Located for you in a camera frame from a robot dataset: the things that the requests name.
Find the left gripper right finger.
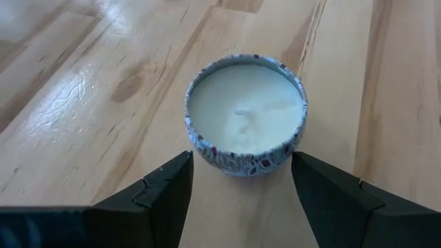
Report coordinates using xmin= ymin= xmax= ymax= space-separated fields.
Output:
xmin=291 ymin=151 xmax=441 ymax=248

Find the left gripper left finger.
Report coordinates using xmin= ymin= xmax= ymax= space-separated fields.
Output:
xmin=0 ymin=150 xmax=194 ymax=248

